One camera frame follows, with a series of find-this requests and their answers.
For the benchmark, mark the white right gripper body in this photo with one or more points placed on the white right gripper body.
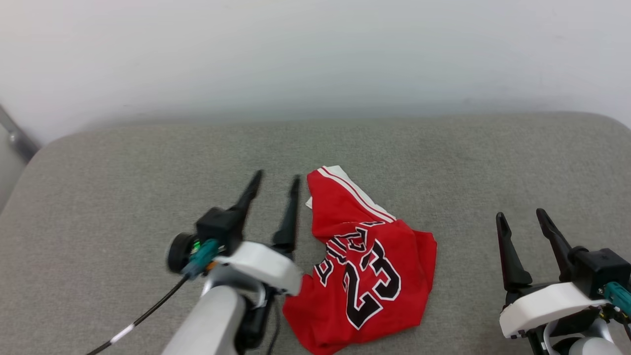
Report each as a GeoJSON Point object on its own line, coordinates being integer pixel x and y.
{"type": "Point", "coordinates": [547, 304]}

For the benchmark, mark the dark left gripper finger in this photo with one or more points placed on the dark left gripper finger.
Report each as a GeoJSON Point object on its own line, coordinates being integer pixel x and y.
{"type": "Point", "coordinates": [251, 192]}
{"type": "Point", "coordinates": [290, 222]}

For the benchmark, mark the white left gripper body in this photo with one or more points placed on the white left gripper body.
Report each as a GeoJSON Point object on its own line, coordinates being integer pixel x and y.
{"type": "Point", "coordinates": [261, 264]}

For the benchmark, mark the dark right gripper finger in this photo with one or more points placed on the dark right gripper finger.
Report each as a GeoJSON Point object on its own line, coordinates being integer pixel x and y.
{"type": "Point", "coordinates": [557, 241]}
{"type": "Point", "coordinates": [512, 261]}

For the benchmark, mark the red basketball jersey number 23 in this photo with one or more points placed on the red basketball jersey number 23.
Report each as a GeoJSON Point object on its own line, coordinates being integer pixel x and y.
{"type": "Point", "coordinates": [365, 276]}

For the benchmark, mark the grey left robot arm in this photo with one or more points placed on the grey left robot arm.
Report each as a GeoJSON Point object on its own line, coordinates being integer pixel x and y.
{"type": "Point", "coordinates": [212, 320]}

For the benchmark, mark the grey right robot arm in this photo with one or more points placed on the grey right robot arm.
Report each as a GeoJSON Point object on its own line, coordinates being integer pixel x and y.
{"type": "Point", "coordinates": [586, 342]}

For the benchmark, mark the grey metal bar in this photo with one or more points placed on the grey metal bar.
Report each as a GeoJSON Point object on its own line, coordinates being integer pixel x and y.
{"type": "Point", "coordinates": [19, 140]}

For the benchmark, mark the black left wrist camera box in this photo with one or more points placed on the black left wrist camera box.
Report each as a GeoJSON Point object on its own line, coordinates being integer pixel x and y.
{"type": "Point", "coordinates": [219, 229]}

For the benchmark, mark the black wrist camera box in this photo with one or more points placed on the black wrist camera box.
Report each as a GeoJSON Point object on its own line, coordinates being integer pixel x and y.
{"type": "Point", "coordinates": [599, 268]}
{"type": "Point", "coordinates": [219, 229]}

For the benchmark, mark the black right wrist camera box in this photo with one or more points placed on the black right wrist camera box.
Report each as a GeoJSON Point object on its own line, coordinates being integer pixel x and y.
{"type": "Point", "coordinates": [599, 268]}

